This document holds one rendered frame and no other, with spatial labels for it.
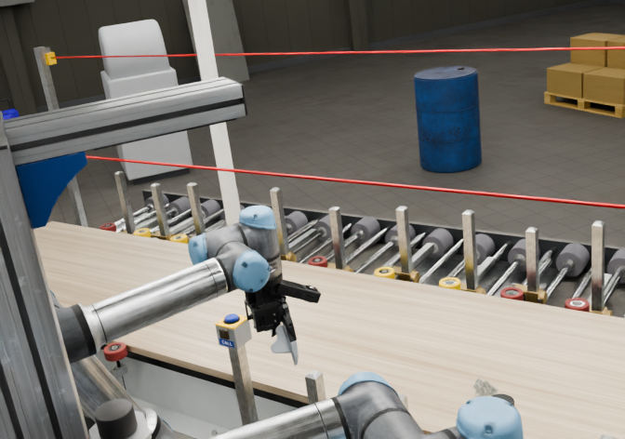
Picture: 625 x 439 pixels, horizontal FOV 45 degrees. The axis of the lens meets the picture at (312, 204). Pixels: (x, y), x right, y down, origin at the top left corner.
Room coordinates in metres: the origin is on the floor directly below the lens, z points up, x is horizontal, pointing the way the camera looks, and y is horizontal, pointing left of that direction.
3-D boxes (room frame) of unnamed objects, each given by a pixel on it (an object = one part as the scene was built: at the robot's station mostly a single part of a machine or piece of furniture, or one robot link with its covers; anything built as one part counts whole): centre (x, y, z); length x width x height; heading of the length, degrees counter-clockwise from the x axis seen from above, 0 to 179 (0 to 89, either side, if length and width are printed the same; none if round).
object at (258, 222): (1.53, 0.12, 1.61); 0.09 x 0.08 x 0.11; 118
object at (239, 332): (1.90, 0.27, 1.18); 0.07 x 0.07 x 0.08; 54
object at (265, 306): (1.53, 0.13, 1.46); 0.09 x 0.08 x 0.12; 111
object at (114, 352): (2.41, 0.76, 0.85); 0.08 x 0.08 x 0.11
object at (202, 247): (1.47, 0.20, 1.61); 0.11 x 0.11 x 0.08; 28
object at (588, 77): (8.07, -3.32, 0.34); 1.15 x 0.82 x 0.67; 20
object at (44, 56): (4.01, 1.26, 1.25); 0.09 x 0.08 x 1.10; 54
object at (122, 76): (7.74, 1.58, 0.77); 0.80 x 0.70 x 1.54; 20
